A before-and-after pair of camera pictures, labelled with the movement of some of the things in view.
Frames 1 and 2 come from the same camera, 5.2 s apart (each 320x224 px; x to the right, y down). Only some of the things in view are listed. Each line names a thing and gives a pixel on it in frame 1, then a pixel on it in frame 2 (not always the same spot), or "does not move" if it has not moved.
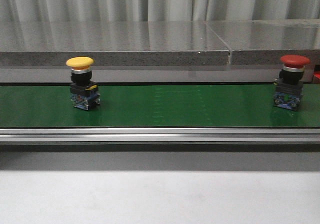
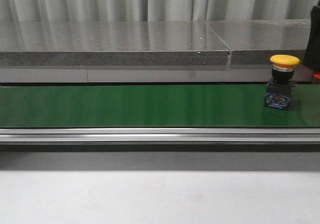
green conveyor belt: [243, 106] does not move
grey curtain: [141, 3] does not move
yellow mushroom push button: [84, 92] -> [278, 94]
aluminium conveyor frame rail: [159, 134] does not move
